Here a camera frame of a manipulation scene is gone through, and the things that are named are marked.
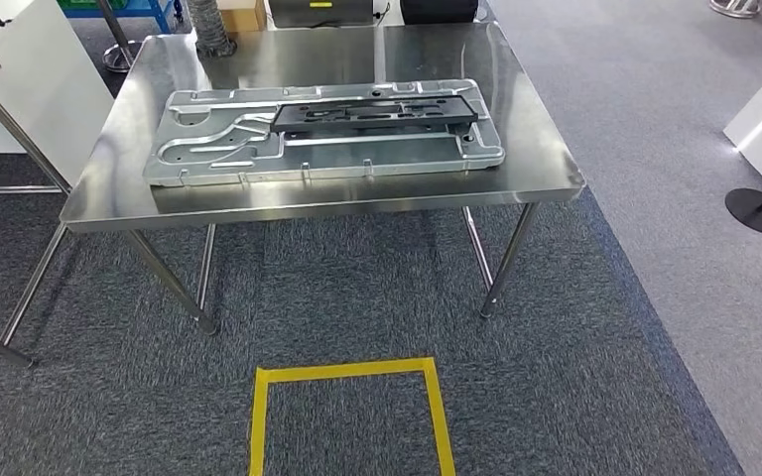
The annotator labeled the long black plastic part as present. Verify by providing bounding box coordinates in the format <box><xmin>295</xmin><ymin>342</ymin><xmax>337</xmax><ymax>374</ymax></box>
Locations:
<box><xmin>269</xmin><ymin>94</ymin><xmax>481</xmax><ymax>135</ymax></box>

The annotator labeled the stainless steel workbench table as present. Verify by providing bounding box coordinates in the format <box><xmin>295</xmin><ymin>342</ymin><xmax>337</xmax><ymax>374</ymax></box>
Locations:
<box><xmin>59</xmin><ymin>23</ymin><xmax>587</xmax><ymax>337</ymax></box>

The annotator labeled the silver stamped metal plate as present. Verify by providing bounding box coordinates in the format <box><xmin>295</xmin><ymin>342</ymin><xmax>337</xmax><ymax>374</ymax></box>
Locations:
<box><xmin>143</xmin><ymin>78</ymin><xmax>507</xmax><ymax>189</ymax></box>

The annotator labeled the black box with yellow label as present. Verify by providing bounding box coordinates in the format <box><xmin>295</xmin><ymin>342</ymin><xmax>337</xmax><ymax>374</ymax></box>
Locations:
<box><xmin>267</xmin><ymin>0</ymin><xmax>376</xmax><ymax>30</ymax></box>

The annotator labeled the black chair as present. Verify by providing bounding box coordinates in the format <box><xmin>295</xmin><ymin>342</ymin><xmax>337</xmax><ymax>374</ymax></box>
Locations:
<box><xmin>399</xmin><ymin>0</ymin><xmax>481</xmax><ymax>26</ymax></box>

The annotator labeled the brown cardboard box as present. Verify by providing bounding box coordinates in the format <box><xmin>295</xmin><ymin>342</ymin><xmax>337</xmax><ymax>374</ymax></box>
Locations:
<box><xmin>216</xmin><ymin>0</ymin><xmax>269</xmax><ymax>34</ymax></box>

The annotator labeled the silver stanchion with round base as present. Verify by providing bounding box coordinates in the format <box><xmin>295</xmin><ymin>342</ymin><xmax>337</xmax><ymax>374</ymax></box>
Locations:
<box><xmin>94</xmin><ymin>0</ymin><xmax>146</xmax><ymax>73</ymax></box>

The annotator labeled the blue metal rack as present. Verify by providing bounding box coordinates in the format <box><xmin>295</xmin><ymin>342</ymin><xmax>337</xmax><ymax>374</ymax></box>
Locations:
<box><xmin>57</xmin><ymin>0</ymin><xmax>187</xmax><ymax>36</ymax></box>

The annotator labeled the white partition panel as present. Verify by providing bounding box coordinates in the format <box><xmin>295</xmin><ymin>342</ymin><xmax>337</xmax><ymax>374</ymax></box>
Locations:
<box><xmin>0</xmin><ymin>0</ymin><xmax>117</xmax><ymax>157</ymax></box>

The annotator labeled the grey ribbed duct hose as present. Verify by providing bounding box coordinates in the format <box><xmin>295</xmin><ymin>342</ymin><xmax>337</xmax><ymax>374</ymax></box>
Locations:
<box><xmin>186</xmin><ymin>0</ymin><xmax>238</xmax><ymax>60</ymax></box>

